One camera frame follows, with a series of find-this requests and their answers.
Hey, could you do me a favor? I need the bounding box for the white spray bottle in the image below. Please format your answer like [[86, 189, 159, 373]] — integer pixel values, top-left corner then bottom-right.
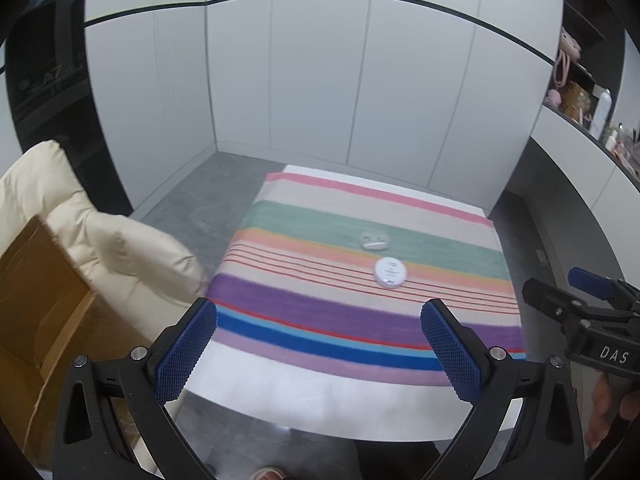
[[590, 88, 613, 140]]

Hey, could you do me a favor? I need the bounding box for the white round lid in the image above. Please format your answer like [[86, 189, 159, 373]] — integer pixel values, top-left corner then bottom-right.
[[374, 256, 409, 289]]

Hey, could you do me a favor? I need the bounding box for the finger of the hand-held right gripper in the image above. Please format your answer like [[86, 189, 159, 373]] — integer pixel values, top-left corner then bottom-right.
[[567, 267, 640, 311], [522, 278, 587, 328]]

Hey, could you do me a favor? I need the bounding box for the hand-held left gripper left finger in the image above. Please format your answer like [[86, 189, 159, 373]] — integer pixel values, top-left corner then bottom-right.
[[51, 297, 218, 480]]

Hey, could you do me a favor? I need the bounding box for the black glossy wall panel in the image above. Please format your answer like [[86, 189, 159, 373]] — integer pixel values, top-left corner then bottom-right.
[[0, 0, 134, 217]]

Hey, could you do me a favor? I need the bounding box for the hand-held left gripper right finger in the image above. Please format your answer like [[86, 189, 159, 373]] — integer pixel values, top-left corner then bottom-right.
[[420, 298, 586, 480]]

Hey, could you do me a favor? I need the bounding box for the brown cardboard box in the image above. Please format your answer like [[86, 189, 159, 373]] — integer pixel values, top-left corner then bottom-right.
[[0, 215, 151, 467]]

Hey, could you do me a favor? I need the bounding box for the pink plush toy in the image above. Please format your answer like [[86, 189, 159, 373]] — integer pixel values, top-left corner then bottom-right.
[[552, 30, 582, 88]]

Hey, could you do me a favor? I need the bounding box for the striped colourful cloth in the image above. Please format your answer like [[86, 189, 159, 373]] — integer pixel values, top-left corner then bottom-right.
[[207, 172, 527, 387]]

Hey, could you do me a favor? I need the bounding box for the white curved counter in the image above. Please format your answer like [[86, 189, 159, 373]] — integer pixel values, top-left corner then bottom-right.
[[502, 102, 640, 281]]

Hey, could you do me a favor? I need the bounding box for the cream padded chair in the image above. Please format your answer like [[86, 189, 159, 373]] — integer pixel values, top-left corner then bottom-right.
[[0, 140, 209, 326]]

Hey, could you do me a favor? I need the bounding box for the person's right hand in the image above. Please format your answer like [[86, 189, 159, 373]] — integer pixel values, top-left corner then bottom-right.
[[585, 374, 637, 453]]

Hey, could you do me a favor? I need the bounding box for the clear round container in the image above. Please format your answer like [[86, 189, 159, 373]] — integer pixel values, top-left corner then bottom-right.
[[360, 229, 391, 253]]

